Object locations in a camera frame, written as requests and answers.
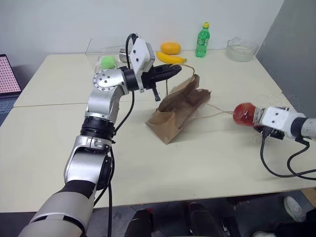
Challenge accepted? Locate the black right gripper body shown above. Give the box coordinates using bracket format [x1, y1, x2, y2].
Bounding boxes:
[262, 126, 285, 140]

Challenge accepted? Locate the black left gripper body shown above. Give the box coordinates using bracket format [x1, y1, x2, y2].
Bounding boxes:
[142, 65, 161, 102]

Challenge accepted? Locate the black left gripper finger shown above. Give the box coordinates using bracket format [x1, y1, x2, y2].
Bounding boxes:
[159, 71, 181, 82]
[158, 64, 183, 74]

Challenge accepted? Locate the shiny red apple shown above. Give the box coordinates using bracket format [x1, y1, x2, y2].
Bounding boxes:
[232, 102, 258, 128]

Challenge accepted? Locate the brown paper bag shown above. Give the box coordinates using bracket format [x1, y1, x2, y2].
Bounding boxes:
[145, 63, 235, 145]

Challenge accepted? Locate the yellow banana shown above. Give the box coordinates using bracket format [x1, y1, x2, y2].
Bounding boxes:
[156, 51, 188, 66]

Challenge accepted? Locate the orange mango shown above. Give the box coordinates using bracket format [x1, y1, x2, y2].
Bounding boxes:
[160, 42, 182, 55]

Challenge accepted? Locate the metal cup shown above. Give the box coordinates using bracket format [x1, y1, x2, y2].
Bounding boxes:
[118, 47, 129, 63]

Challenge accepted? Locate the green plastic bottle yellow cap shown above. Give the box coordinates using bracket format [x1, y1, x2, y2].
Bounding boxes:
[195, 21, 211, 58]

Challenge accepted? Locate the green ball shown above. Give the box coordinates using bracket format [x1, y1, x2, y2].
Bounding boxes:
[99, 55, 117, 70]

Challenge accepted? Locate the clear plastic box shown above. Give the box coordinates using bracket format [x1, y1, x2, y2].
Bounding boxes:
[84, 37, 130, 73]

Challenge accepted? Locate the clear glass bowl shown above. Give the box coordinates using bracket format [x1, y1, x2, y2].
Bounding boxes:
[227, 36, 260, 63]

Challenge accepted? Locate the wooden table leg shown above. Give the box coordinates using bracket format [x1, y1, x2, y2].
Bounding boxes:
[300, 188, 316, 206]

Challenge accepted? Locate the white shoe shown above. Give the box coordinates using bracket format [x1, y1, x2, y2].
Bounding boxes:
[283, 196, 307, 223]
[252, 230, 277, 237]

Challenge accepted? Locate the dark rounded shape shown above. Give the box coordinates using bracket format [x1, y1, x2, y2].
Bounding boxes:
[124, 208, 154, 237]
[187, 202, 221, 237]

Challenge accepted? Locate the grey laptop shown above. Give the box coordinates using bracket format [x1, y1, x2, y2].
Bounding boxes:
[0, 54, 23, 127]

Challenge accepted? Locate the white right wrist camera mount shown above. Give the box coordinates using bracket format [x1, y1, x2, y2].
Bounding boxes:
[261, 106, 297, 131]

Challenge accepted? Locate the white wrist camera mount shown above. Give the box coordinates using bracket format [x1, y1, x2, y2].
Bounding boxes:
[129, 37, 156, 93]
[261, 106, 297, 131]

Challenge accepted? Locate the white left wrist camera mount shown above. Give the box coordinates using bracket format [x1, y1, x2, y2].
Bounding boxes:
[129, 37, 156, 93]

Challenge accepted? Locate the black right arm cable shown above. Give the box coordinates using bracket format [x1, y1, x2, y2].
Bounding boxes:
[260, 134, 316, 180]

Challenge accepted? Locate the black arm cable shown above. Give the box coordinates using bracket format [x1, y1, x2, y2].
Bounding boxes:
[260, 134, 316, 180]
[93, 33, 139, 237]

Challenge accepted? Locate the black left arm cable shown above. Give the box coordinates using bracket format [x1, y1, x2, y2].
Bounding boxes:
[93, 33, 139, 237]

